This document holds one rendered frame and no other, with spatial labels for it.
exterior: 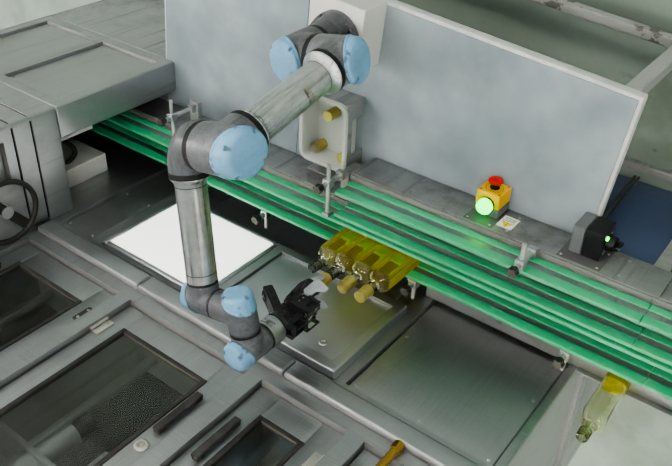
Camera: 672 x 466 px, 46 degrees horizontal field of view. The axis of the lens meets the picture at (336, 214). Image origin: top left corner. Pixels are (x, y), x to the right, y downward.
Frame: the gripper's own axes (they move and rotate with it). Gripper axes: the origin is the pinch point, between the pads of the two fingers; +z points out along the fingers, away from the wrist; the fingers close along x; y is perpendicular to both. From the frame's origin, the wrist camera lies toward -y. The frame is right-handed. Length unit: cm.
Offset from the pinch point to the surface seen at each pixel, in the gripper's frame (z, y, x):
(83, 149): 15, -119, -11
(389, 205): 26.4, 3.3, 13.3
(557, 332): 27, 57, -2
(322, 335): -4.2, 4.9, -12.6
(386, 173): 37.3, -5.3, 15.2
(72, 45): 31, -140, 18
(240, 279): -0.9, -27.9, -12.6
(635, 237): 55, 62, 15
